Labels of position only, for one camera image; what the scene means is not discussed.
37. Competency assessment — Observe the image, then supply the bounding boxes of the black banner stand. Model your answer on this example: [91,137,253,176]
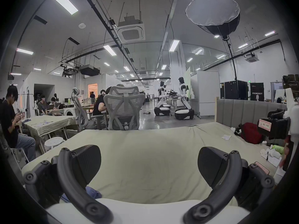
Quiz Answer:
[250,82,265,102]

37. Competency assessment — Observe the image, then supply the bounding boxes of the table with green cloth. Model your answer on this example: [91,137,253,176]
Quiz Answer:
[23,115,76,154]

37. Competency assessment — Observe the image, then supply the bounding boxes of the dark blue garment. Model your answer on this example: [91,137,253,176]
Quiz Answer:
[60,186,103,203]

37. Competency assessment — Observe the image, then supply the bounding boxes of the grey padded headboard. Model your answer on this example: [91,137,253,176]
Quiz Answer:
[215,98,288,129]

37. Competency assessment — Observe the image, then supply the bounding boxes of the softbox lamp on stand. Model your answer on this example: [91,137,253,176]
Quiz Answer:
[185,0,241,100]

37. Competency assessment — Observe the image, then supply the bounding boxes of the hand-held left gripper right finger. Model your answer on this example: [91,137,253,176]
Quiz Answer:
[183,147,275,223]

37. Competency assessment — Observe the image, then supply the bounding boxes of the red bag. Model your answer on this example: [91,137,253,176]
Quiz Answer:
[234,122,264,145]

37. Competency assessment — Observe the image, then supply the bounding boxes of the white humanoid robot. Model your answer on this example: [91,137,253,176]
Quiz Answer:
[154,80,171,116]
[174,77,195,120]

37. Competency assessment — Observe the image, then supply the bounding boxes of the person's right hand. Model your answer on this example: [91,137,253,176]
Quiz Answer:
[279,136,295,172]

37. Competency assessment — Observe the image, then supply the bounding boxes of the white round stool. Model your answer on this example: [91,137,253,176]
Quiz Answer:
[44,136,66,152]

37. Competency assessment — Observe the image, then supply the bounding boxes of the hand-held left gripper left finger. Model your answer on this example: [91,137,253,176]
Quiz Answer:
[23,145,114,223]

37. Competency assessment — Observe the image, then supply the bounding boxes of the pink phone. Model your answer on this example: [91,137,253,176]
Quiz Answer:
[254,161,270,175]

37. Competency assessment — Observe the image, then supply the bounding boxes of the white papers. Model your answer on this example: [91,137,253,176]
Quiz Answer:
[260,148,283,168]

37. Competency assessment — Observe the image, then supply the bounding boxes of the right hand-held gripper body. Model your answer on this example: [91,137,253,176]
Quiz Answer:
[258,88,299,140]

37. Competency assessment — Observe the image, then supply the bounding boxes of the black crate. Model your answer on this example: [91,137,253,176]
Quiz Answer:
[219,80,249,100]

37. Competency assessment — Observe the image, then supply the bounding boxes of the group of people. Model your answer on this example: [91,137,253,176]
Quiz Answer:
[37,93,64,116]

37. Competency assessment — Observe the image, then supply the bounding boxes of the grey mesh office chair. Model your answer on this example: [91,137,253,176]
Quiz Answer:
[71,87,90,132]
[103,85,146,131]

